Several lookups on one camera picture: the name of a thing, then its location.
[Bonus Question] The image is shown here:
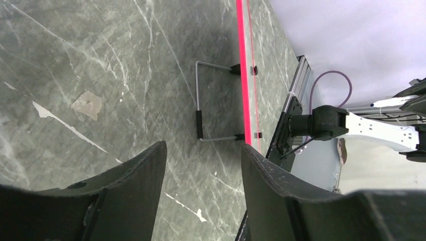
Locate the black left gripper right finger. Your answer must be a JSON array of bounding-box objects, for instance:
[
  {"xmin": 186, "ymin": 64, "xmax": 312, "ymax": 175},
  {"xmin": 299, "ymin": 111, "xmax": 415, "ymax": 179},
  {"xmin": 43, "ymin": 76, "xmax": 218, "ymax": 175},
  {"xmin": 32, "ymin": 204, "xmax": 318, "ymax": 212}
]
[{"xmin": 241, "ymin": 144, "xmax": 425, "ymax": 240}]

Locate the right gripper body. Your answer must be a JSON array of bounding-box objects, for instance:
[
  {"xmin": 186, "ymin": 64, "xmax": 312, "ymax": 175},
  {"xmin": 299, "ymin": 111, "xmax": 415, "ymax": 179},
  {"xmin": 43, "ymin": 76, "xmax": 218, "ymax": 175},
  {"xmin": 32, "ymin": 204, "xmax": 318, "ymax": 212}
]
[{"xmin": 393, "ymin": 78, "xmax": 425, "ymax": 116}]

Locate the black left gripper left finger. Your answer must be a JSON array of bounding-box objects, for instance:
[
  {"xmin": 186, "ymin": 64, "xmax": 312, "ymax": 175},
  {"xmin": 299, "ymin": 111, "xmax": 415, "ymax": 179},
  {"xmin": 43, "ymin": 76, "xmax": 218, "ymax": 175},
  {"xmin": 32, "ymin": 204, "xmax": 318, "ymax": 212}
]
[{"xmin": 1, "ymin": 141, "xmax": 167, "ymax": 240}]

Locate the white blue whiteboard marker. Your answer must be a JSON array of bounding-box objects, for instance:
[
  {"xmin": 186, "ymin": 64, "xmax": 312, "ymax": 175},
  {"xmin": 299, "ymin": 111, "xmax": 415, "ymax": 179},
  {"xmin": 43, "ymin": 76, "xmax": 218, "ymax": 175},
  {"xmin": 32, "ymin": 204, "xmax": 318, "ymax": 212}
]
[{"xmin": 370, "ymin": 95, "xmax": 419, "ymax": 108}]

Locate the pink framed whiteboard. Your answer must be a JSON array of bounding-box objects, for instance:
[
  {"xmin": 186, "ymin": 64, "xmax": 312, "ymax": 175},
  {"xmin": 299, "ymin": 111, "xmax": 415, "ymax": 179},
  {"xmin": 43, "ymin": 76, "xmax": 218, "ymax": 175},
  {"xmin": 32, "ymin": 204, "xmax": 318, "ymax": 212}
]
[{"xmin": 236, "ymin": 0, "xmax": 261, "ymax": 151}]

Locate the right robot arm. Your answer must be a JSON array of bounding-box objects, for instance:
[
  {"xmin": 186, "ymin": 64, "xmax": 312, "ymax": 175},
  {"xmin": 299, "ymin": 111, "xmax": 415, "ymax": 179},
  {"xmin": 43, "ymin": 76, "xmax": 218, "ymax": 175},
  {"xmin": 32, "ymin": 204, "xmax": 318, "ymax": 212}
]
[{"xmin": 280, "ymin": 78, "xmax": 425, "ymax": 163}]

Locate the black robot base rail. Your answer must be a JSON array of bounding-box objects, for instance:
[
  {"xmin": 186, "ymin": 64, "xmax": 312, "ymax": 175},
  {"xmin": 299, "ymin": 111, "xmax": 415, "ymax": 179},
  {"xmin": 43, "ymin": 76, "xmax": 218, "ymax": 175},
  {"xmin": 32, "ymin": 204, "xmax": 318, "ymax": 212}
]
[{"xmin": 266, "ymin": 96, "xmax": 302, "ymax": 172}]

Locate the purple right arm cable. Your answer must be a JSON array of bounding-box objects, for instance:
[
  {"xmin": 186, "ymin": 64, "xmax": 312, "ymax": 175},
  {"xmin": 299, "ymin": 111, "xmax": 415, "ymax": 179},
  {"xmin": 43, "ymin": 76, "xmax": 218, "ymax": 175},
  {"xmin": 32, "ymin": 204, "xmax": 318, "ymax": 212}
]
[{"xmin": 308, "ymin": 70, "xmax": 354, "ymax": 115}]

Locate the wire whiteboard stand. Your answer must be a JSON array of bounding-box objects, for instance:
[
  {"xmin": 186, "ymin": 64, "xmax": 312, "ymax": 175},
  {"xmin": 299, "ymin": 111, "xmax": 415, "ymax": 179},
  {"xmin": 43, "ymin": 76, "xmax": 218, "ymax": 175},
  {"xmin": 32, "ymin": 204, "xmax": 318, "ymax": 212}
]
[{"xmin": 194, "ymin": 61, "xmax": 245, "ymax": 142}]

